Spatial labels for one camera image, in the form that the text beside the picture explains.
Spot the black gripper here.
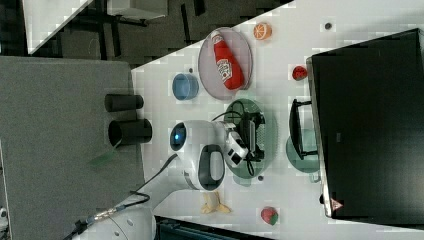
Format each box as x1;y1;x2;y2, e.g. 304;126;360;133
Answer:
238;113;265;161

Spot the green plastic strainer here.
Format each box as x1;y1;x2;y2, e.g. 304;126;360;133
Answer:
224;98;278;187

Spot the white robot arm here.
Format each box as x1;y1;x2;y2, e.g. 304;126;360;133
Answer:
64;111;265;240

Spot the red ketchup bottle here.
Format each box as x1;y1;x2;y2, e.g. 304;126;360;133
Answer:
211;31;244;90

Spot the small red toy fruit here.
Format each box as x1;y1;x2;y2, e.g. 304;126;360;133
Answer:
292;66;308;81

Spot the blue cup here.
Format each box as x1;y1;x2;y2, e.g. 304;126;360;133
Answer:
172;73;199;101

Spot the green mug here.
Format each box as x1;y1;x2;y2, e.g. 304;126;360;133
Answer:
286;129;321;183

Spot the grey round plate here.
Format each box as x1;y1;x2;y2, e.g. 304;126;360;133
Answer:
198;27;253;100

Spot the peeled banana toy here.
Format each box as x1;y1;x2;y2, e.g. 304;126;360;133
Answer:
201;191;231;214

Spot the orange half toy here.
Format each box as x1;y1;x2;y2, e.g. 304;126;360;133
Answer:
253;22;272;40

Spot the red strawberry toy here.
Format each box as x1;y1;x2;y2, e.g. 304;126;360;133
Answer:
261;207;279;225

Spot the large black holder cup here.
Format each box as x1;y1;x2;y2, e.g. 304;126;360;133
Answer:
108;119;153;146

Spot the black toaster oven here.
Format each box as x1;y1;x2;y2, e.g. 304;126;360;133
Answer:
289;28;424;229

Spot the small black holder cup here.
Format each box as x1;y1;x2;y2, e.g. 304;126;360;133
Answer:
104;94;144;112

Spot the green slotted spatula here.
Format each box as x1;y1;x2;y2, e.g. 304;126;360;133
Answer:
88;143;120;166

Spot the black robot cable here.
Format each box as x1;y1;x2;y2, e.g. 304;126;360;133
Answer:
61;100;256;240

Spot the blue metal frame rail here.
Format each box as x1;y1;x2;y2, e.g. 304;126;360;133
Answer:
154;216;272;240

